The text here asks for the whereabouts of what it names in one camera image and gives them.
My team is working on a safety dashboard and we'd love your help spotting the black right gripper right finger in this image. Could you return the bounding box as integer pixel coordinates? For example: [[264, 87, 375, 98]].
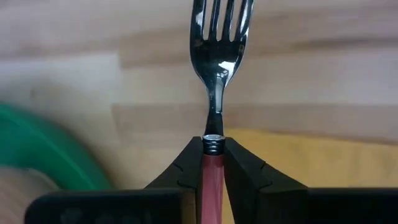
[[223, 136, 309, 192]]

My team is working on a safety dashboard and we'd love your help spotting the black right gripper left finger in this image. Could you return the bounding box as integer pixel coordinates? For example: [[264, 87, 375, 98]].
[[144, 136, 205, 191]]

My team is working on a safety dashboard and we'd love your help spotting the yellow cloth napkin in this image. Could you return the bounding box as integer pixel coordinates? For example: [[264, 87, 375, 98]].
[[223, 128, 398, 224]]

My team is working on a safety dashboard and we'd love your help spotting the fork with pink handle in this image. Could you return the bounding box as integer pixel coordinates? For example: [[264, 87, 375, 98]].
[[189, 0, 255, 224]]

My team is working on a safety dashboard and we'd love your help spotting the green round plate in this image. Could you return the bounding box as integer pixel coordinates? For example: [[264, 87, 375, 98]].
[[0, 101, 112, 191]]

